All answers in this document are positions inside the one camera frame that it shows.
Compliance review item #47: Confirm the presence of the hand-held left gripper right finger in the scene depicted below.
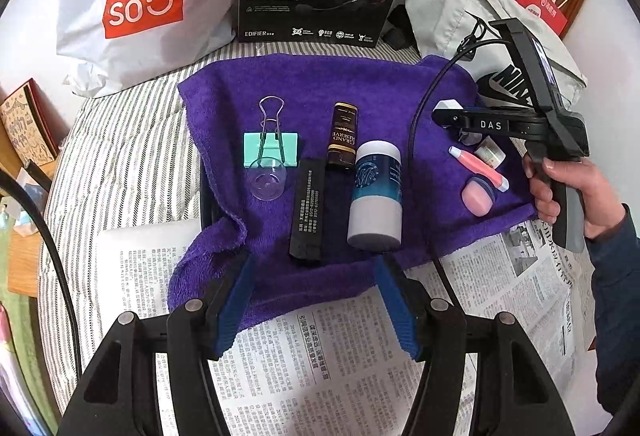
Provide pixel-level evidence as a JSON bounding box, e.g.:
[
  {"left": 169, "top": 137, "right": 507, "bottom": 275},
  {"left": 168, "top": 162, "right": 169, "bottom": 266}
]
[{"left": 375, "top": 256, "right": 583, "bottom": 436}]

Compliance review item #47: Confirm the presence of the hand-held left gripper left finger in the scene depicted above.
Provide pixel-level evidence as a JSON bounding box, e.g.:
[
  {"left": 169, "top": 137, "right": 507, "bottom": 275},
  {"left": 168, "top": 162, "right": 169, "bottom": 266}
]
[{"left": 57, "top": 249, "right": 256, "bottom": 436}]

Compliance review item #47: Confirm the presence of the small white jar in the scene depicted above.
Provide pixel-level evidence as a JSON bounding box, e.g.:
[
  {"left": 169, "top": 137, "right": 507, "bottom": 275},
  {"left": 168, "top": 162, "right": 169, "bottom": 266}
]
[{"left": 474, "top": 142, "right": 503, "bottom": 167}]

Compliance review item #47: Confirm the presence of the pink tube white cap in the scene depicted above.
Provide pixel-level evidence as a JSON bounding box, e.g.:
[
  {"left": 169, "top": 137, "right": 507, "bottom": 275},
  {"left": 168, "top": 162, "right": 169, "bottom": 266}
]
[{"left": 448, "top": 145, "right": 510, "bottom": 192}]

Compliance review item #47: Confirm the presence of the pink round jar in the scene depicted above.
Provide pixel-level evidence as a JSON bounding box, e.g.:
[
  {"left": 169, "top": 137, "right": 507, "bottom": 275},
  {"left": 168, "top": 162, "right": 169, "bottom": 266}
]
[{"left": 461, "top": 176, "right": 498, "bottom": 217}]

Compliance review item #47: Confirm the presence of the blue and white bottle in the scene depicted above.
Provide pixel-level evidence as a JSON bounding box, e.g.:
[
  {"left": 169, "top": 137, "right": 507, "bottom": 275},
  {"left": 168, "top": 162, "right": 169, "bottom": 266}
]
[{"left": 346, "top": 139, "right": 405, "bottom": 251}]

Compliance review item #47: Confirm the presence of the long black box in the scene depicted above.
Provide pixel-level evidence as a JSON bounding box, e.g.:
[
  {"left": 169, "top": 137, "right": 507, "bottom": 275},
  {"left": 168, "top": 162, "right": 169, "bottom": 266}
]
[{"left": 289, "top": 156, "right": 327, "bottom": 266}]

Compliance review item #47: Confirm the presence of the small brown bottle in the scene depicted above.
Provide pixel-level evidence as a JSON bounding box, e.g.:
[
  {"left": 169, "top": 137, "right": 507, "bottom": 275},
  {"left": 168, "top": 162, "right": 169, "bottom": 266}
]
[{"left": 326, "top": 102, "right": 360, "bottom": 169}]

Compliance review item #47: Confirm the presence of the small clear plastic cup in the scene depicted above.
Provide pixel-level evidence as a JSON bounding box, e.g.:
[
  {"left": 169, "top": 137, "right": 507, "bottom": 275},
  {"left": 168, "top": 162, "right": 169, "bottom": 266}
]
[{"left": 246, "top": 157, "right": 288, "bottom": 202}]

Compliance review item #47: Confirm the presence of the person's right forearm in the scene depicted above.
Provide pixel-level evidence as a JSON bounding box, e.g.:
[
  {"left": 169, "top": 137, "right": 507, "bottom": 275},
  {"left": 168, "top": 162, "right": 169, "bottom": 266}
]
[{"left": 585, "top": 203, "right": 640, "bottom": 417}]

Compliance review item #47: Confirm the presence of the person's right hand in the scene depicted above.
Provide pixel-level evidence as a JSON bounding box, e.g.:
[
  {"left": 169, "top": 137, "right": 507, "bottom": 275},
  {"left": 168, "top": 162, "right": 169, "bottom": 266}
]
[{"left": 522, "top": 153, "right": 626, "bottom": 239}]

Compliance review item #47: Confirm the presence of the purple towel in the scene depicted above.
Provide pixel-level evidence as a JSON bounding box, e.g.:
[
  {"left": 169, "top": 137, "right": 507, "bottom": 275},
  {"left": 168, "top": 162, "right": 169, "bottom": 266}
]
[{"left": 167, "top": 54, "right": 538, "bottom": 332}]

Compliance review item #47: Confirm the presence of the newspaper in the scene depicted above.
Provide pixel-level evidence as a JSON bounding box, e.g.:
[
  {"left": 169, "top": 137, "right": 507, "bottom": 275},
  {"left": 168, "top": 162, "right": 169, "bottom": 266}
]
[{"left": 95, "top": 216, "right": 598, "bottom": 436}]

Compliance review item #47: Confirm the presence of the grey Nike backpack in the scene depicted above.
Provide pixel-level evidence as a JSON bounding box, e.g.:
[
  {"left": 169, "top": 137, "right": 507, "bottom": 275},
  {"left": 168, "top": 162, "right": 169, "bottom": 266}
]
[{"left": 384, "top": 0, "right": 588, "bottom": 107}]

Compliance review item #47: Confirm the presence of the green binder clip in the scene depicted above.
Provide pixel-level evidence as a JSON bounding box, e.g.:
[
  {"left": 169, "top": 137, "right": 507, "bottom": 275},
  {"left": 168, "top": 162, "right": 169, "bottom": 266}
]
[{"left": 243, "top": 97, "right": 301, "bottom": 169}]

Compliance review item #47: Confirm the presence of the striped bed sheet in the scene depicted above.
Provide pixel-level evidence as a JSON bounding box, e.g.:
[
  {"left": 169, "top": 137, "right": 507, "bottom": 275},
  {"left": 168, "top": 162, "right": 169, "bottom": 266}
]
[{"left": 37, "top": 36, "right": 596, "bottom": 367}]

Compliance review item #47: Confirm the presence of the wooden bedside table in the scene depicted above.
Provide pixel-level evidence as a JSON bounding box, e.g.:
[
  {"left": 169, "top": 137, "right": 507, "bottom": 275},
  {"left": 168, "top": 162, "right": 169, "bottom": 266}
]
[{"left": 0, "top": 156, "right": 56, "bottom": 297}]

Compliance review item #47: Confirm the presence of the green cloth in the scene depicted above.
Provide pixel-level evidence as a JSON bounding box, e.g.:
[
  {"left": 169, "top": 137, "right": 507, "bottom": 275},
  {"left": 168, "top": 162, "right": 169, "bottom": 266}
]
[{"left": 0, "top": 261, "right": 61, "bottom": 436}]

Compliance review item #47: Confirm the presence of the white plastic shopping bag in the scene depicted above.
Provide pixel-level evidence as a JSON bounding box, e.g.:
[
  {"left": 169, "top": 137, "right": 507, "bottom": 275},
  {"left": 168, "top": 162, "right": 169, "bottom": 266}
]
[{"left": 55, "top": 0, "right": 236, "bottom": 98}]

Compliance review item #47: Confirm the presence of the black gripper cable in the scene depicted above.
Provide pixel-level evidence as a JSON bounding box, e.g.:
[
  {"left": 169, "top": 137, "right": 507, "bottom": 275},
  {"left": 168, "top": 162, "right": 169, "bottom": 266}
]
[
  {"left": 0, "top": 169, "right": 83, "bottom": 397},
  {"left": 407, "top": 36, "right": 506, "bottom": 312}
]

